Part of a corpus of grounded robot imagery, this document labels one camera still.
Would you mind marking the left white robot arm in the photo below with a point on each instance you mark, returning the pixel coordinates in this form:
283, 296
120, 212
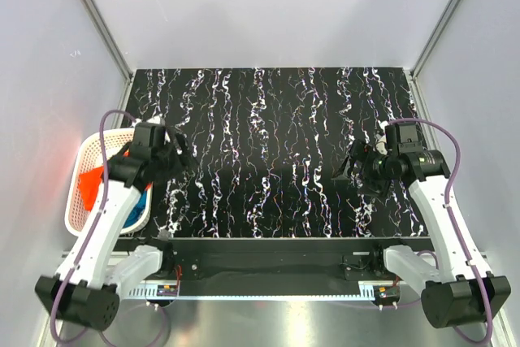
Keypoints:
83, 290

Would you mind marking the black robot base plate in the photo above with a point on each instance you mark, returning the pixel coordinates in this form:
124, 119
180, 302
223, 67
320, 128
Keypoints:
291, 262

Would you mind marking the blue t-shirt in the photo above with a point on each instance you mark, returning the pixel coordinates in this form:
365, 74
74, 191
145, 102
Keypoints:
139, 215

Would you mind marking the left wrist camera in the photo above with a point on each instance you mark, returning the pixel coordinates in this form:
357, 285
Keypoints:
149, 135

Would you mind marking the slotted cable duct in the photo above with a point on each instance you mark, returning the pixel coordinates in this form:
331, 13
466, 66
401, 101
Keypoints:
245, 292

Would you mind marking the orange t-shirt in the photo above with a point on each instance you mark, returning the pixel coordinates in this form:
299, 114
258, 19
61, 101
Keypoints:
88, 184

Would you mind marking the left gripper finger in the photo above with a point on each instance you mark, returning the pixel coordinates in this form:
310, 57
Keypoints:
186, 155
173, 170

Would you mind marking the white plastic laundry basket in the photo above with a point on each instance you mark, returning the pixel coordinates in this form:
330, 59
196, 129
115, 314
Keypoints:
89, 157

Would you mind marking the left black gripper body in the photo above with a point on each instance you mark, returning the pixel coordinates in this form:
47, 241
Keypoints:
168, 153

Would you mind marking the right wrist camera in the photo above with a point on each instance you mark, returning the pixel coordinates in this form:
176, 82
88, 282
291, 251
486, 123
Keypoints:
402, 139

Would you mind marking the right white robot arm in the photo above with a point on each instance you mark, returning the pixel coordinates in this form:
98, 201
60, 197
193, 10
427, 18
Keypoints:
461, 288

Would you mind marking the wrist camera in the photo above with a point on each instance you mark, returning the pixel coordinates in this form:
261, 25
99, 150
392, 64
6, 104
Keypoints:
402, 139
149, 135

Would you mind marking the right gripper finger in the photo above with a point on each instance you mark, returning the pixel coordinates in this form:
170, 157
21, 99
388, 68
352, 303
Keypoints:
375, 188
346, 171

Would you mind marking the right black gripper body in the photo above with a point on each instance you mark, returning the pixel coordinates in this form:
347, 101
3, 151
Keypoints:
374, 163

